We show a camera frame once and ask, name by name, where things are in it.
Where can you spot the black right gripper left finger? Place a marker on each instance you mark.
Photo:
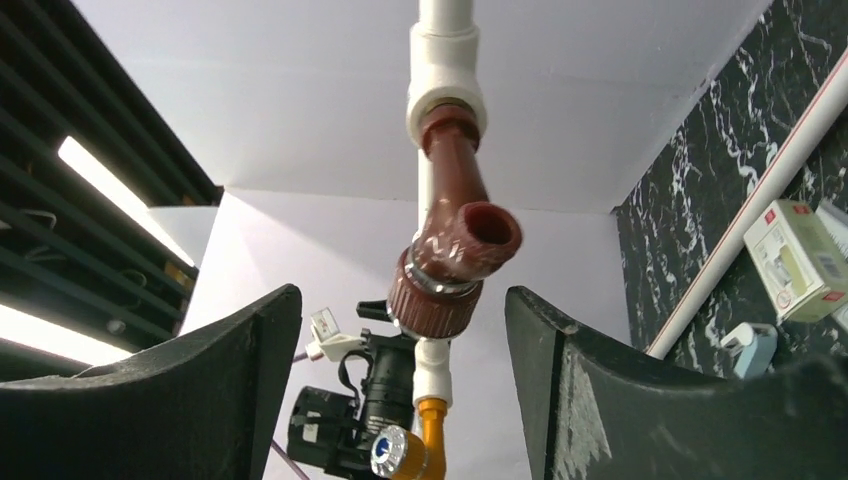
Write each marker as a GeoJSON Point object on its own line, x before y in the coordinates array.
{"type": "Point", "coordinates": [203, 405]}

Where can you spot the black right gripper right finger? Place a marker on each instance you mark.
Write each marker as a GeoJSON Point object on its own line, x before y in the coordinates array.
{"type": "Point", "coordinates": [595, 408]}

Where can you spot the brown water faucet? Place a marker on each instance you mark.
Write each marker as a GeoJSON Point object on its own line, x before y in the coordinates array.
{"type": "Point", "coordinates": [465, 237]}

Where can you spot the orange water faucet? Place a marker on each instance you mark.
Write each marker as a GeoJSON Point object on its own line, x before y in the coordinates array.
{"type": "Point", "coordinates": [399, 454]}

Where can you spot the light blue tape roll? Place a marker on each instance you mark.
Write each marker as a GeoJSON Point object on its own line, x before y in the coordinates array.
{"type": "Point", "coordinates": [752, 347]}

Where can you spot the small cardboard box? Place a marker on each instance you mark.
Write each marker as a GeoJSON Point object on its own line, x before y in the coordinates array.
{"type": "Point", "coordinates": [803, 271]}

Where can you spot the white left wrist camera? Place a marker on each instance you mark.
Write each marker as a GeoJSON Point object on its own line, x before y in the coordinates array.
{"type": "Point", "coordinates": [329, 341]}

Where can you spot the white PVC pipe frame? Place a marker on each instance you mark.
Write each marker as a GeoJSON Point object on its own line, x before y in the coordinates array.
{"type": "Point", "coordinates": [695, 200]}

